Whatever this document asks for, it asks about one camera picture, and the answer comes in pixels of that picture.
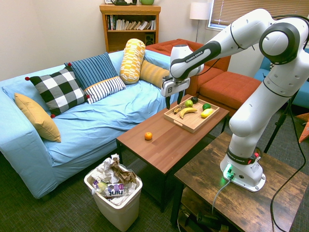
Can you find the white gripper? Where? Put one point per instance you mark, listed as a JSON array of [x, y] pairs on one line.
[[172, 87]]

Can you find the orange tangerine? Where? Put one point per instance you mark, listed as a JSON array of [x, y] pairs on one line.
[[148, 136]]

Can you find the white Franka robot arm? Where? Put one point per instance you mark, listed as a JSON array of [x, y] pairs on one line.
[[253, 108]]

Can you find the wooden serving tray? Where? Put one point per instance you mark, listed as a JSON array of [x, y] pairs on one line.
[[193, 123]]

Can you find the brown spotted banana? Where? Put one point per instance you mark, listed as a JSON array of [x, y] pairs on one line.
[[178, 109]]

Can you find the light green apple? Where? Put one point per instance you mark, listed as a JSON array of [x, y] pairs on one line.
[[189, 103]]

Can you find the yellow banana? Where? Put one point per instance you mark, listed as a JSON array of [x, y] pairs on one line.
[[187, 111]]

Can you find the dark avocado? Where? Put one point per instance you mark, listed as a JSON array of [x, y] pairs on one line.
[[194, 99]]

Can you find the green lime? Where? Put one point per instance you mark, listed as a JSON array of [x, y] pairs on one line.
[[206, 106]]

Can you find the ochre striped pillow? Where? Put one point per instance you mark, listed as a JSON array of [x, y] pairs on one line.
[[153, 72]]

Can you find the yellow lemon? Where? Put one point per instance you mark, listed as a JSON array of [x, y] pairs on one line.
[[206, 112]]

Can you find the reddish wood coffee table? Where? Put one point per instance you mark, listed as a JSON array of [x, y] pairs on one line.
[[164, 147]]

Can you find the orange sofa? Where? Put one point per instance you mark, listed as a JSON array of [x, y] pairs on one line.
[[161, 48]]

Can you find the orange ottoman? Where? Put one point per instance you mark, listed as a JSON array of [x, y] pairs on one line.
[[229, 89]]

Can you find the yellow patterned bolster pillow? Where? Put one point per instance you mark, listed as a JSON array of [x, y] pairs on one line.
[[132, 60]]

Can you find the small black speaker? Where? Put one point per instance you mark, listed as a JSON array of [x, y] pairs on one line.
[[149, 39]]

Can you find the white navy striped pillow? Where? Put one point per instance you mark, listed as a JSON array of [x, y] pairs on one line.
[[105, 88]]

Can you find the light blue sofa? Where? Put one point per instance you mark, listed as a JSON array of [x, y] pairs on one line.
[[96, 120]]

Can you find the row of books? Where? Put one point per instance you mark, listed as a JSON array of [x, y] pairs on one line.
[[131, 24]]

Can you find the blue striped pillow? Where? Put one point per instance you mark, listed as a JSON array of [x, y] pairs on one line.
[[93, 68]]

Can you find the crumpled brown paper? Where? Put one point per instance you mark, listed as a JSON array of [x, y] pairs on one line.
[[123, 174]]

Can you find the white shade floor lamp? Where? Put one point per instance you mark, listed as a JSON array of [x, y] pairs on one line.
[[200, 10]]

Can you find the crumpled white paper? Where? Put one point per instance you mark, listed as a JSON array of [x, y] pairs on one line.
[[103, 170]]

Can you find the wooden bookshelf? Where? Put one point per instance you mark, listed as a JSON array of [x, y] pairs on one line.
[[130, 9]]

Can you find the green vase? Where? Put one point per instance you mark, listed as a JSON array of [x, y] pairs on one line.
[[146, 2]]

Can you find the black tripod stand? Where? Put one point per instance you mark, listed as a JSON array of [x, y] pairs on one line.
[[277, 125]]

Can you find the hint water bottle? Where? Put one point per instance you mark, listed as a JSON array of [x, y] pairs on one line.
[[114, 189]]

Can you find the black object on bookshelf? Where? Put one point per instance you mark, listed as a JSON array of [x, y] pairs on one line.
[[123, 2]]

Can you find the brown window blinds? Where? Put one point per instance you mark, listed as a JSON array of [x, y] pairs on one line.
[[241, 9]]

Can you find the black white checked pillow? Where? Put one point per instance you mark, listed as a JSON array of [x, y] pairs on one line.
[[58, 90]]

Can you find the white trash bin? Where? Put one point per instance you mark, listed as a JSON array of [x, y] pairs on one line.
[[120, 212]]

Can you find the rustic dark wood side table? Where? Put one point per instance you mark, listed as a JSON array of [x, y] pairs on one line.
[[241, 205]]

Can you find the dark object under side table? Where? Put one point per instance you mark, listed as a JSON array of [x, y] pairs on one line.
[[210, 220]]

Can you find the teal sofa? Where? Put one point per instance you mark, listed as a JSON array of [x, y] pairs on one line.
[[301, 96]]

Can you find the orange triangular object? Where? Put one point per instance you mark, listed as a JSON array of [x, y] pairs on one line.
[[304, 130]]

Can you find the mustard yellow pillow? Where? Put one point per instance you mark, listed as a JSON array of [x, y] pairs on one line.
[[38, 118]]

